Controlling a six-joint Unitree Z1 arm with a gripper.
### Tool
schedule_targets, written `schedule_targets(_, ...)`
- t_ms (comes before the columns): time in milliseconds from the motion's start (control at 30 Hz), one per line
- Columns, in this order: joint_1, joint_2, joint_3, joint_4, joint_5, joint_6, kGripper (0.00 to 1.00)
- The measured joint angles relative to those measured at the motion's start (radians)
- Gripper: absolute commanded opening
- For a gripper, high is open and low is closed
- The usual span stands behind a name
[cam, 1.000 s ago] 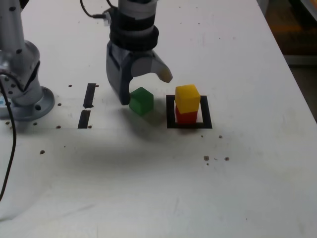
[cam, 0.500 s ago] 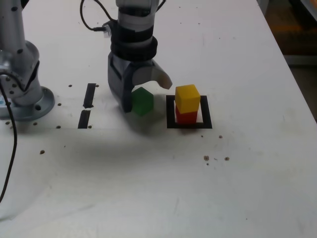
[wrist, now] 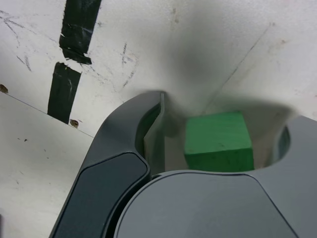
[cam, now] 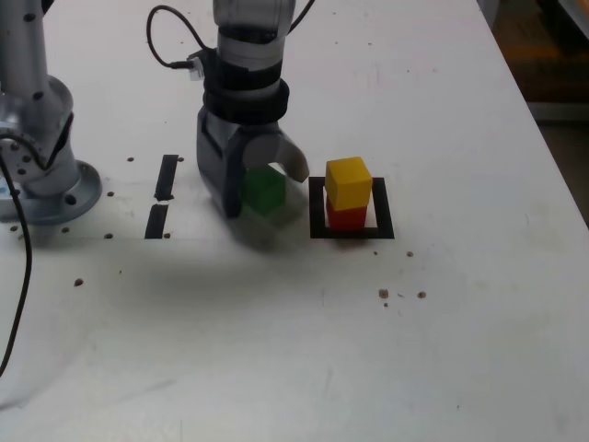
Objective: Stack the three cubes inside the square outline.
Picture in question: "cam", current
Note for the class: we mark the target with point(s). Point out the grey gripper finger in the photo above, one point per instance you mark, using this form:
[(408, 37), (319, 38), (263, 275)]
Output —
[(271, 152), (218, 166)]

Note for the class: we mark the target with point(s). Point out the green cube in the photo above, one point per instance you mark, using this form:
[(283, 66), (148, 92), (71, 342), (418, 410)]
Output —
[(267, 193)]

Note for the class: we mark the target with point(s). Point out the yellow cube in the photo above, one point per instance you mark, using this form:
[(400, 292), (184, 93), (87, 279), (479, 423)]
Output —
[(347, 184)]

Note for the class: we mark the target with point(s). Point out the red cube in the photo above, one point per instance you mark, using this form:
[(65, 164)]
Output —
[(347, 220)]

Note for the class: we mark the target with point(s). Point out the black tape square outline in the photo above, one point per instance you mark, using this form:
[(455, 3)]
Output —
[(349, 234)]

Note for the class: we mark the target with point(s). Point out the black tape strip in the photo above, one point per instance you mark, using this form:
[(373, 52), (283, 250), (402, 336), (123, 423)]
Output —
[(166, 177)]

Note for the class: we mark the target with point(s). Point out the black gripper camera mount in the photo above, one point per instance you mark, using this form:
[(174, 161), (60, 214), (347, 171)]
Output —
[(207, 64)]

